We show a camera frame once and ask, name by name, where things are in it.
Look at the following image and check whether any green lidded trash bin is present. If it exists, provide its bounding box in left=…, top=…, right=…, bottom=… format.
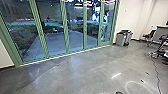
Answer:
left=120, top=29, right=135, bottom=47

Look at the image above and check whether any round dark floor socket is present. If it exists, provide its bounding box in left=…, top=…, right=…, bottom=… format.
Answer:
left=114, top=90, right=124, bottom=94

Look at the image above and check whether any black office chair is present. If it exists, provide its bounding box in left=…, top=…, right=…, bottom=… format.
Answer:
left=141, top=29, right=158, bottom=47

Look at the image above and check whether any black equipment stand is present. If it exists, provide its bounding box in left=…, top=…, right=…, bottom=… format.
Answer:
left=149, top=24, right=168, bottom=65

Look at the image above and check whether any green framed glass wall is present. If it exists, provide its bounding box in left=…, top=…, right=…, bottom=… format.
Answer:
left=0, top=0, right=121, bottom=68

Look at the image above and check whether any black floor cable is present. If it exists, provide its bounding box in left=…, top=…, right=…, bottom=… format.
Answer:
left=146, top=51, right=164, bottom=94

